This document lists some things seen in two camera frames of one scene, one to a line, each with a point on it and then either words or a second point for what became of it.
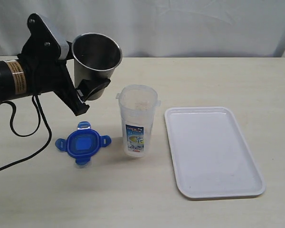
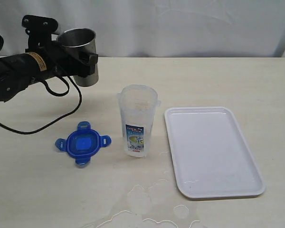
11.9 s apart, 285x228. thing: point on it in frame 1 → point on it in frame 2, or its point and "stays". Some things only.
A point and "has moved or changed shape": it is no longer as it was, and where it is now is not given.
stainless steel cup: x=96 y=56 has moved or changed shape
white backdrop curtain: x=156 y=28 stays
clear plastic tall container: x=138 y=104 stays
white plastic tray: x=210 y=156 stays
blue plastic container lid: x=83 y=143 stays
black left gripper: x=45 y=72 → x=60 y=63
